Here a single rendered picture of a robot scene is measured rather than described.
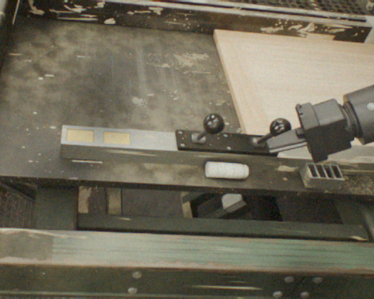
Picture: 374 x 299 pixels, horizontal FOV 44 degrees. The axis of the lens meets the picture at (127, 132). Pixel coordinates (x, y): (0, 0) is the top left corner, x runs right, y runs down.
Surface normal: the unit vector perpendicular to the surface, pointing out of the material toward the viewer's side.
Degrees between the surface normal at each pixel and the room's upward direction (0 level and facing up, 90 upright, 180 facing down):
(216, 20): 90
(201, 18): 90
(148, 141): 51
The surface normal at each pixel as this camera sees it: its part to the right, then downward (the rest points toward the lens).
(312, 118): -0.28, 0.05
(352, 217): -0.99, -0.07
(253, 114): 0.13, -0.71
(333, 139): 0.04, 0.70
